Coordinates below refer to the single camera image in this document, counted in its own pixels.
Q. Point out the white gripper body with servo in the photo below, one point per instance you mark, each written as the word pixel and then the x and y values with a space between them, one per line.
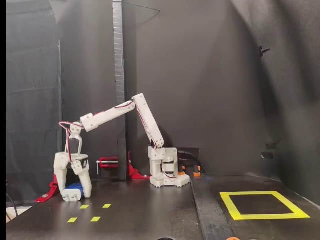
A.
pixel 65 160

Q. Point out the white moving gripper jaw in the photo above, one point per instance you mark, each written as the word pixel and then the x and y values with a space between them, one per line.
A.
pixel 86 185

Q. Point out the white fixed gripper jaw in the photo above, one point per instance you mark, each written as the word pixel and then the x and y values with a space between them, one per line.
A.
pixel 61 181

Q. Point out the blue and white charger block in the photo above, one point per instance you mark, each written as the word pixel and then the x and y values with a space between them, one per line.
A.
pixel 70 193

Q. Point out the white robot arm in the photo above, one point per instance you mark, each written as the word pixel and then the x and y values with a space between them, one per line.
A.
pixel 147 117

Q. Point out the small yellow tape marker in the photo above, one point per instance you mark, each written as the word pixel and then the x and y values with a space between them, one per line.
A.
pixel 72 220
pixel 95 219
pixel 106 206
pixel 84 207

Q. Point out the red screw clamp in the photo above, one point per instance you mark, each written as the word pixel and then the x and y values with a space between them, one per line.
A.
pixel 136 174

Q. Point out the coarse black cloth panel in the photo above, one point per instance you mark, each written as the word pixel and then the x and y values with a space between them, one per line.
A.
pixel 32 100

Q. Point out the small orange base clamp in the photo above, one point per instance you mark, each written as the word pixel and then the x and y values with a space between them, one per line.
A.
pixel 182 172

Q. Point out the orange black strip clamp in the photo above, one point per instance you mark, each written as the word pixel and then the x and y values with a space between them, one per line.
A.
pixel 197 173

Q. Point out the orange black spring clamp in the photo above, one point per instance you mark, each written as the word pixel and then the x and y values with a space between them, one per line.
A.
pixel 233 238

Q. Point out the smooth black backdrop sheet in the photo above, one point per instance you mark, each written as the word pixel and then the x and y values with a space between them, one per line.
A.
pixel 212 87

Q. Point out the yellow tape square outline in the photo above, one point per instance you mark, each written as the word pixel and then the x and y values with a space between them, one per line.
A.
pixel 262 217

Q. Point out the black tape piece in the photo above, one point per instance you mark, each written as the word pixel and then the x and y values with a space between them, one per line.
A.
pixel 272 145
pixel 267 155

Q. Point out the red angled clamp bracket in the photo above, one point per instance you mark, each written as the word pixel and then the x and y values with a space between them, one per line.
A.
pixel 43 198

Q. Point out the black tape-wrapped post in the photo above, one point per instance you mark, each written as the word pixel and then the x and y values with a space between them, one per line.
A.
pixel 119 62

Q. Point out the black wall clip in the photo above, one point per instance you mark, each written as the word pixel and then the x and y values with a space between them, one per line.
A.
pixel 261 51

